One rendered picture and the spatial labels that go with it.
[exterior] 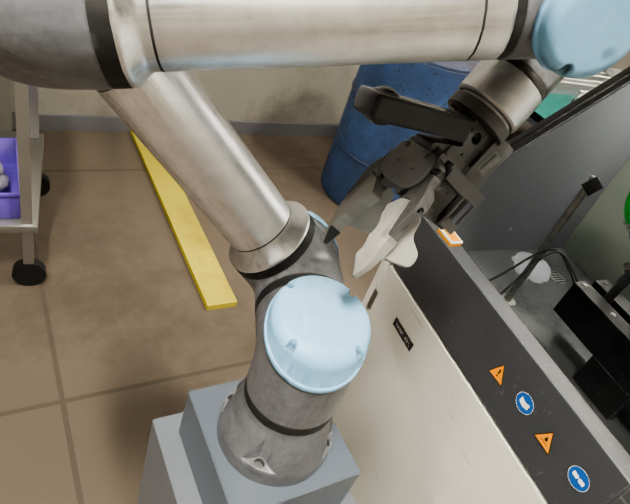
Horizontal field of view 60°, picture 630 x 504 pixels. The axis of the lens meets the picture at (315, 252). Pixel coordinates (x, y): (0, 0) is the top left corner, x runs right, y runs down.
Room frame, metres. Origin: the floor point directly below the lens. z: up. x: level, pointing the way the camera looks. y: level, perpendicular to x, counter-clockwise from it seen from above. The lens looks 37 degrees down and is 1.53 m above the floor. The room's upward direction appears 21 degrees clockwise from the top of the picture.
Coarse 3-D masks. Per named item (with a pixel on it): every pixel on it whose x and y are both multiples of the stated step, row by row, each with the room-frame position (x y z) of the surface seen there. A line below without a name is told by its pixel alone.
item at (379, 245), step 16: (400, 208) 0.47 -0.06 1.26; (384, 224) 0.46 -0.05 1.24; (416, 224) 0.48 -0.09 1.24; (368, 240) 0.45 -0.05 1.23; (384, 240) 0.44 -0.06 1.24; (400, 240) 0.46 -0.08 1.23; (368, 256) 0.44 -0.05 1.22; (384, 256) 0.44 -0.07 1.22; (400, 256) 0.46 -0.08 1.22; (416, 256) 0.47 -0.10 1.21; (352, 272) 0.43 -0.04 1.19
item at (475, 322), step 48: (432, 240) 0.97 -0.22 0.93; (432, 288) 0.92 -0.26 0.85; (480, 288) 0.84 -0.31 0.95; (480, 336) 0.79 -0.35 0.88; (528, 336) 0.76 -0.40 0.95; (480, 384) 0.74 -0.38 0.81; (528, 384) 0.69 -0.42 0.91; (528, 432) 0.64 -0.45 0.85; (576, 432) 0.60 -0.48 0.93; (624, 480) 0.53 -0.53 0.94
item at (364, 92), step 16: (368, 96) 0.50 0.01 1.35; (384, 96) 0.49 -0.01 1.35; (400, 96) 0.53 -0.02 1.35; (368, 112) 0.48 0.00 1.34; (384, 112) 0.48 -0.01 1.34; (400, 112) 0.49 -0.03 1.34; (416, 112) 0.50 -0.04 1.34; (432, 112) 0.51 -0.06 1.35; (448, 112) 0.52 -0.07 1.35; (416, 128) 0.50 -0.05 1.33; (432, 128) 0.51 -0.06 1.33; (448, 128) 0.52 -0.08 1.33; (464, 128) 0.53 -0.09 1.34
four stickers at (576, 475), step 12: (492, 372) 0.74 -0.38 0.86; (504, 372) 0.72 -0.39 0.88; (516, 396) 0.69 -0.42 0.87; (528, 396) 0.68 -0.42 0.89; (528, 408) 0.66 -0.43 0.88; (540, 432) 0.63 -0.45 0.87; (552, 432) 0.62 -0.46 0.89; (540, 444) 0.62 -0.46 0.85; (552, 444) 0.61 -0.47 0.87; (576, 468) 0.57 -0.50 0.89; (576, 480) 0.56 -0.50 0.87; (588, 480) 0.55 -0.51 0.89; (576, 492) 0.55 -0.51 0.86
